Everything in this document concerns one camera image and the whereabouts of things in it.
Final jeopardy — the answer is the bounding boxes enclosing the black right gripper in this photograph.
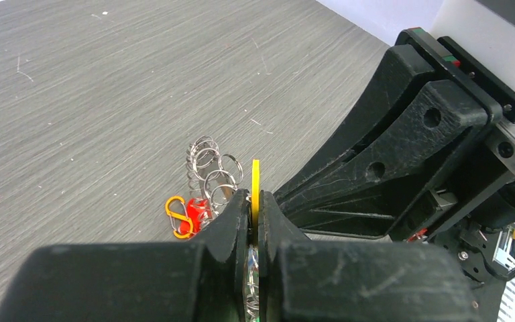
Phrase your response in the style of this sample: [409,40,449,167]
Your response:
[274,28,515,241]

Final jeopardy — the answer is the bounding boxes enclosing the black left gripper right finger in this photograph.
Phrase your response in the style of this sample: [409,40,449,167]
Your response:
[257,191,480,321]

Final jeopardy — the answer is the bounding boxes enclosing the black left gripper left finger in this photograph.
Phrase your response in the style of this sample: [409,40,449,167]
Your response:
[0,189,249,321]

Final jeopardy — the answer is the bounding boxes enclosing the large metal keyring with rings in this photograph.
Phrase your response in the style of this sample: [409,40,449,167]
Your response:
[185,136,260,321]

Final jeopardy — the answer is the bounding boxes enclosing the yellow key tag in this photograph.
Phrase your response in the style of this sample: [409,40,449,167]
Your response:
[250,159,261,246]

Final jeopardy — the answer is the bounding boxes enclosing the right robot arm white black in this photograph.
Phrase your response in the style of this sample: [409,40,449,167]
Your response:
[274,1,515,283]

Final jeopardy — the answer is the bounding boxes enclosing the red key tag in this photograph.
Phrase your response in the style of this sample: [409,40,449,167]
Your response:
[178,198,212,236]

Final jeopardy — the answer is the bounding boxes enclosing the orange carabiner clip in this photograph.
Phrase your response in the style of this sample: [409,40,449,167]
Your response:
[164,196,194,239]

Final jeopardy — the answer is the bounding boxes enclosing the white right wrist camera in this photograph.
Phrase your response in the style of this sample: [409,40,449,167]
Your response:
[431,1,515,92]

